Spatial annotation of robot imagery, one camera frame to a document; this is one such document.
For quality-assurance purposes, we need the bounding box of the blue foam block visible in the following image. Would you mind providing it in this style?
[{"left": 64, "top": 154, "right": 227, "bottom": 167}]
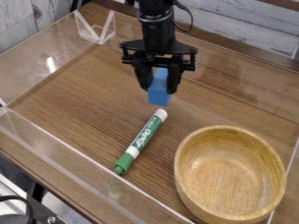
[{"left": 147, "top": 68, "right": 171, "bottom": 107}]

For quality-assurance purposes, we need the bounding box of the black metal table bracket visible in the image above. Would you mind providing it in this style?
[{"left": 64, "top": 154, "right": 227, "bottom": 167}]
[{"left": 27, "top": 182, "right": 68, "bottom": 224}]

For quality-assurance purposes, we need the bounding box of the brown wooden bowl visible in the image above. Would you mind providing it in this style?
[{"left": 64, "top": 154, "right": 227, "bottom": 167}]
[{"left": 174, "top": 125, "right": 286, "bottom": 224}]

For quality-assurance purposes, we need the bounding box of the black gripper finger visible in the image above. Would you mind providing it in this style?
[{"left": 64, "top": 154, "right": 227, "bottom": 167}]
[
  {"left": 134, "top": 63, "right": 154, "bottom": 90},
  {"left": 167, "top": 66, "right": 183, "bottom": 95}
]

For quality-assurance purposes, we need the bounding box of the clear acrylic tray wall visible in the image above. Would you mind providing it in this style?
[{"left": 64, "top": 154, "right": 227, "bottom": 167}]
[{"left": 0, "top": 5, "right": 299, "bottom": 224}]

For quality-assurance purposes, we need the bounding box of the green dry erase marker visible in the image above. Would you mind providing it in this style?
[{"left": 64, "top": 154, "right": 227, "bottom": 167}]
[{"left": 115, "top": 108, "right": 169, "bottom": 175}]

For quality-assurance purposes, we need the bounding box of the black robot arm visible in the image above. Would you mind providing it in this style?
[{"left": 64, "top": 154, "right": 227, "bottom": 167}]
[{"left": 119, "top": 0, "right": 198, "bottom": 95}]

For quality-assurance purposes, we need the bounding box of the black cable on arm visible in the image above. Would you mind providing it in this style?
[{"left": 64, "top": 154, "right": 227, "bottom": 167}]
[{"left": 173, "top": 1, "right": 195, "bottom": 33}]

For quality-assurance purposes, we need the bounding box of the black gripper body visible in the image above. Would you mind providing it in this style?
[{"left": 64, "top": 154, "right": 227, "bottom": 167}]
[{"left": 119, "top": 39, "right": 198, "bottom": 71}]

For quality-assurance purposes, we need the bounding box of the black cable lower left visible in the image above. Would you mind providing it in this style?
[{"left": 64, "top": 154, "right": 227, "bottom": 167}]
[{"left": 0, "top": 195, "right": 36, "bottom": 224}]

